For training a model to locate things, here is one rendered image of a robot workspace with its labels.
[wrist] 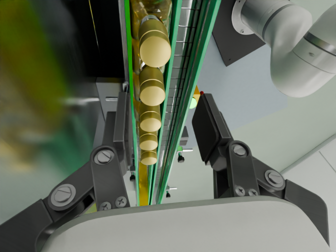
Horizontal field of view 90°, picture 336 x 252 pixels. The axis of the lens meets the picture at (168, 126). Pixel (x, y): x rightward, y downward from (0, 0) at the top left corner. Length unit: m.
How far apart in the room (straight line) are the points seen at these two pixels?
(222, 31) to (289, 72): 0.38
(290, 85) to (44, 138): 0.55
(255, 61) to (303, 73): 0.51
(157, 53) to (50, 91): 0.13
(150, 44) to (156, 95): 0.07
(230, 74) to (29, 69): 0.92
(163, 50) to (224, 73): 0.82
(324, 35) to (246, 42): 0.43
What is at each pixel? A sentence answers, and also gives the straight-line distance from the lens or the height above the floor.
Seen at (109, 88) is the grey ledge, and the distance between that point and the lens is 0.58.
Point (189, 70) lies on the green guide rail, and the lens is 0.52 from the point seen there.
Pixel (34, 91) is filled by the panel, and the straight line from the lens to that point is 0.21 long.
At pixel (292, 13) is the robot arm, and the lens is 0.66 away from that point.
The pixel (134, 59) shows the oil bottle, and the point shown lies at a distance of 0.28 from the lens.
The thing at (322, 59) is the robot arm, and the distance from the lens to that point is 0.55.
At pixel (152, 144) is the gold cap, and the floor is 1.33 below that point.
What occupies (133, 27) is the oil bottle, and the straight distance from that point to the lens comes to 0.26.
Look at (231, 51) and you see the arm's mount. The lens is 0.91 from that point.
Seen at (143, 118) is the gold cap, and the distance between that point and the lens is 0.26.
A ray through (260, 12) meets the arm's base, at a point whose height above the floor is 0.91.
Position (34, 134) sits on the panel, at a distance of 0.21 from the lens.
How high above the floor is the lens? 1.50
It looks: 39 degrees down
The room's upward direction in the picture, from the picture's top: 171 degrees clockwise
